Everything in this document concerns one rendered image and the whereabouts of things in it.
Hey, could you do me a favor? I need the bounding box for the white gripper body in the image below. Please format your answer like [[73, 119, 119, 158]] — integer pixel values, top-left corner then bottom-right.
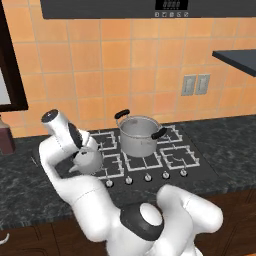
[[80, 131, 100, 153]]

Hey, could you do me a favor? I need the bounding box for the silver kettle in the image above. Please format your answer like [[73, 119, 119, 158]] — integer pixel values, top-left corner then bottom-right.
[[68, 146, 105, 176]]

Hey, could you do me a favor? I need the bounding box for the brown bottle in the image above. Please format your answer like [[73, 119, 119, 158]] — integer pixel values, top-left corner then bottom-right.
[[0, 114, 17, 156]]

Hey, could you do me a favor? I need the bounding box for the black hob with white grates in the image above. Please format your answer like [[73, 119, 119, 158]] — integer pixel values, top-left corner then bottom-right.
[[32, 124, 220, 198]]

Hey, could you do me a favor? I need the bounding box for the brown cupboard door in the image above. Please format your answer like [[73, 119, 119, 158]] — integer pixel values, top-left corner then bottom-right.
[[194, 189, 256, 256], [0, 224, 56, 256], [49, 219, 109, 256]]

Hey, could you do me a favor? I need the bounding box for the dark framed window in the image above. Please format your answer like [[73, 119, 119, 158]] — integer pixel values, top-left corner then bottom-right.
[[0, 0, 30, 113]]

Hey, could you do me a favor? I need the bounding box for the silver pot with black handles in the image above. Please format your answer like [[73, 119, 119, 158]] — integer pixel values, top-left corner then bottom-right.
[[114, 109, 168, 159]]

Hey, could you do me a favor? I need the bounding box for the grey wall outlet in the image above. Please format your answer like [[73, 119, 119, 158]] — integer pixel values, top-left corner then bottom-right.
[[195, 73, 211, 96], [181, 74, 197, 97]]

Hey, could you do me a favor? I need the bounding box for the white cupboard handle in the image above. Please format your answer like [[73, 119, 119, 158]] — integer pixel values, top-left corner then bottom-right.
[[0, 232, 11, 246]]

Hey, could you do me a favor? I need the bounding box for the dark grey wall shelf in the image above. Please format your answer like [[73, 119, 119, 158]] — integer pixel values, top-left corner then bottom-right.
[[211, 48, 256, 78]]

